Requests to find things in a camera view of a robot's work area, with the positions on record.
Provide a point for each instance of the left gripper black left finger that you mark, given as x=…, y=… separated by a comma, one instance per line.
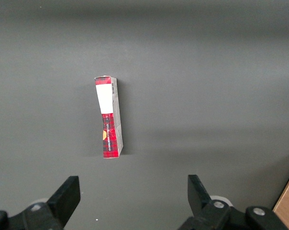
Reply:
x=60, y=203

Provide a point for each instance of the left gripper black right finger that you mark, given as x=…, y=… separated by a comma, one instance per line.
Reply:
x=206, y=210

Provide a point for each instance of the wooden drawer cabinet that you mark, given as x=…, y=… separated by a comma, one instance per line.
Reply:
x=288, y=208

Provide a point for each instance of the red plaid cookie box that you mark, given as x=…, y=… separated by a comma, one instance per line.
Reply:
x=109, y=124

